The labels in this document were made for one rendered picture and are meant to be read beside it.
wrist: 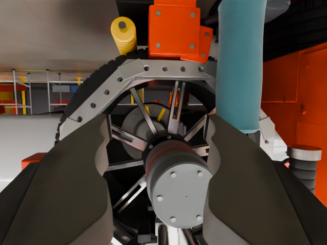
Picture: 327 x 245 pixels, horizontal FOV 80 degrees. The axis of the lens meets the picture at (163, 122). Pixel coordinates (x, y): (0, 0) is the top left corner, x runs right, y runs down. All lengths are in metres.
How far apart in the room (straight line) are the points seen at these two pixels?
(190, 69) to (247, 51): 0.15
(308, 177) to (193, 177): 0.17
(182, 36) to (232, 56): 0.15
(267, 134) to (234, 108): 0.21
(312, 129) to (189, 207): 0.45
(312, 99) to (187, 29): 0.40
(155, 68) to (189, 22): 0.13
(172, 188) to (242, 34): 0.31
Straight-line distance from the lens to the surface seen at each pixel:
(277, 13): 0.78
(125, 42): 0.51
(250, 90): 0.40
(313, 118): 0.69
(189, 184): 0.37
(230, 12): 0.44
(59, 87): 4.86
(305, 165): 0.36
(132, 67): 0.48
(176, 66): 0.49
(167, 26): 0.50
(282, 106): 0.82
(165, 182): 0.36
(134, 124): 1.04
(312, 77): 0.70
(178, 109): 0.59
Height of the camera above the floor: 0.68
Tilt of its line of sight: 6 degrees up
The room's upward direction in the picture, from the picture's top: 180 degrees counter-clockwise
